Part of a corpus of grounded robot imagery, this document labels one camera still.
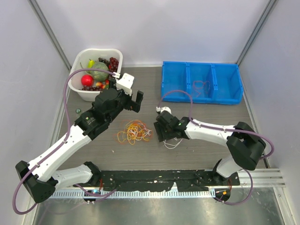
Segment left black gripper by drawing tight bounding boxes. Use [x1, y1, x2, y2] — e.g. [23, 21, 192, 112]
[106, 78, 143, 123]

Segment white wire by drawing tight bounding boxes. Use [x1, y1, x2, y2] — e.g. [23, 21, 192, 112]
[163, 138, 184, 150]

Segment orange yellow wires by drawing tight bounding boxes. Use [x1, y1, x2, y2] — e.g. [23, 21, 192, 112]
[116, 119, 153, 146]

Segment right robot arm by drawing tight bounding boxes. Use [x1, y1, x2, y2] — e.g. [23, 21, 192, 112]
[154, 111, 266, 185]

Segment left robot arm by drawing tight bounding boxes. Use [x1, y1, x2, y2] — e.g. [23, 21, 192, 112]
[15, 88, 143, 203]

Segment red grape bunch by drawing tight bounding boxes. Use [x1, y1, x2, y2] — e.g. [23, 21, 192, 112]
[108, 57, 119, 72]

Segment green melon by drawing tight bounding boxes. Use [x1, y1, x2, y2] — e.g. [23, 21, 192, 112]
[90, 62, 110, 80]

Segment dark grapes front bunch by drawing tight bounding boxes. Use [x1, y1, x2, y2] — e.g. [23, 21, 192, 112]
[82, 86, 102, 91]

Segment red apple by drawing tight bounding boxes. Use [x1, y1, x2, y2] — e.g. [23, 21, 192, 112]
[81, 74, 94, 86]

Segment dark grape bunch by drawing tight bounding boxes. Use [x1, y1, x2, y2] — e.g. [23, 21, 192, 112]
[98, 58, 110, 66]

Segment yellow-green pear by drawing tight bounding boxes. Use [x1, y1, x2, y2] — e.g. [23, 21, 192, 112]
[87, 59, 95, 74]

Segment white plastic basket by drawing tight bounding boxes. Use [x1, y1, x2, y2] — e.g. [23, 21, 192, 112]
[67, 48, 123, 102]

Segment blue three-compartment bin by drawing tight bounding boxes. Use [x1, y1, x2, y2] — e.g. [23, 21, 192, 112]
[161, 61, 243, 105]

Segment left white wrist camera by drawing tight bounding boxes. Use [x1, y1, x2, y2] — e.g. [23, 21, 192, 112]
[116, 73, 135, 96]

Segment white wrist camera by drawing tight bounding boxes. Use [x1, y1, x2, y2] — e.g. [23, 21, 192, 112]
[156, 106, 172, 114]
[116, 73, 135, 96]

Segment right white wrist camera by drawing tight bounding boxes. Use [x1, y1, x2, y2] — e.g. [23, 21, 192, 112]
[156, 106, 172, 114]

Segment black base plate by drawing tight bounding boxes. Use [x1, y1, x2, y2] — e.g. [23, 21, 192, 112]
[72, 169, 241, 192]

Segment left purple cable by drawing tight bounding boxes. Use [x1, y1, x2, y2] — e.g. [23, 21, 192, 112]
[12, 68, 118, 215]

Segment white slotted cable duct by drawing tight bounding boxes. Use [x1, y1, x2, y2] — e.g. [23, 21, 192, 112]
[51, 188, 216, 199]

